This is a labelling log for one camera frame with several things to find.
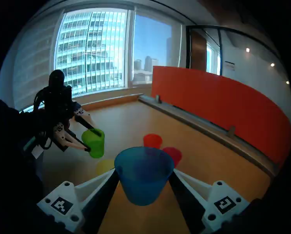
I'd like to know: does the red plastic cup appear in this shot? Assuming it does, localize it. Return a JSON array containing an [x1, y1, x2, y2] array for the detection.
[[162, 147, 183, 168]]

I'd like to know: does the person's left forearm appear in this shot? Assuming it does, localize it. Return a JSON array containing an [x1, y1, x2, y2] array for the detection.
[[0, 97, 45, 171]]

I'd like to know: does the green plastic cup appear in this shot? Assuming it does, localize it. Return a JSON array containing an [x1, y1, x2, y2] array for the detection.
[[81, 128, 105, 159]]

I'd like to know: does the blue plastic cup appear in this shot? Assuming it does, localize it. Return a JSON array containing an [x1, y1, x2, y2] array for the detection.
[[114, 146, 175, 206]]

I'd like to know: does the orange plastic cup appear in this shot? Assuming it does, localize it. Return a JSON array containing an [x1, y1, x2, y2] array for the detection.
[[143, 133, 163, 149]]

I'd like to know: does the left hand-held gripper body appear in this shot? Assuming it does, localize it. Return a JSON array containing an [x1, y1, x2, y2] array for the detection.
[[34, 69, 82, 134]]

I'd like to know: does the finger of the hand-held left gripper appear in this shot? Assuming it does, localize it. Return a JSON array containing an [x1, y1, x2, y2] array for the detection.
[[74, 108, 100, 135], [53, 123, 92, 152]]

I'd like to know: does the red desk screen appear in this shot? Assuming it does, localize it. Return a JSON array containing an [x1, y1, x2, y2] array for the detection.
[[138, 66, 291, 177]]

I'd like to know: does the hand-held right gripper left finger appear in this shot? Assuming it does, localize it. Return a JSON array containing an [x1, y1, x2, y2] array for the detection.
[[36, 167, 122, 234]]

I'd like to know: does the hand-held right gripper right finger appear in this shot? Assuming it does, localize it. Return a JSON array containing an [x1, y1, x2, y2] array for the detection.
[[170, 168, 250, 234]]

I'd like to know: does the yellow plastic cup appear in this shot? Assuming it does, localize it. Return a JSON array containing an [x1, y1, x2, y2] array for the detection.
[[96, 159, 116, 175]]

